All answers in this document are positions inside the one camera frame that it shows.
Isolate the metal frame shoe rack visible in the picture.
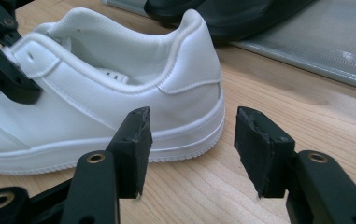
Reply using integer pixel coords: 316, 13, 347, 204
100, 0, 356, 94

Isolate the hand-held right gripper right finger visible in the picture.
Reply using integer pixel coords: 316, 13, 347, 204
234, 106, 356, 224

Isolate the white sneaker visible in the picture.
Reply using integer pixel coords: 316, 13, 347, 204
0, 7, 226, 176

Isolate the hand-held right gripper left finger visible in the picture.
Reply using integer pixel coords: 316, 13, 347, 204
61, 106, 153, 224

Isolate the black flip-flop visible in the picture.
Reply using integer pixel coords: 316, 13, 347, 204
197, 0, 319, 44
143, 0, 206, 26

